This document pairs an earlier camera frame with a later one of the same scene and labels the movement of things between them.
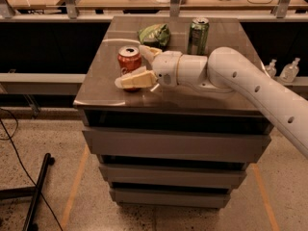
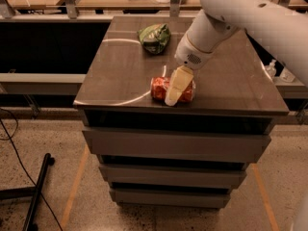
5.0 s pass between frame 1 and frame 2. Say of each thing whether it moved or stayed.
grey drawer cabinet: stayed
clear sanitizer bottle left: stayed
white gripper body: moved
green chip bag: stayed
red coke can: moved
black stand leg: stayed
